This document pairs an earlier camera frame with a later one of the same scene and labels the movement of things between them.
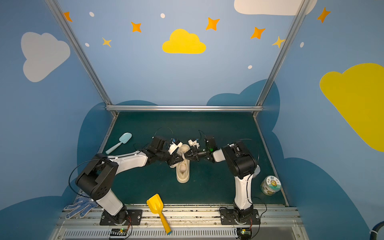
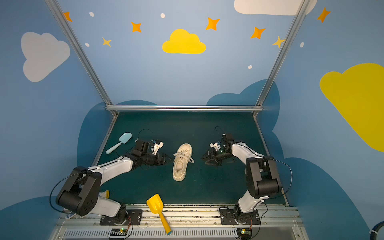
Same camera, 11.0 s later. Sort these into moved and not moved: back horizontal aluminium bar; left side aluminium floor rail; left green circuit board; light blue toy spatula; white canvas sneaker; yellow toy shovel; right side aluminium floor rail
Moved: white canvas sneaker
Not moved: right side aluminium floor rail; yellow toy shovel; left side aluminium floor rail; back horizontal aluminium bar; light blue toy spatula; left green circuit board
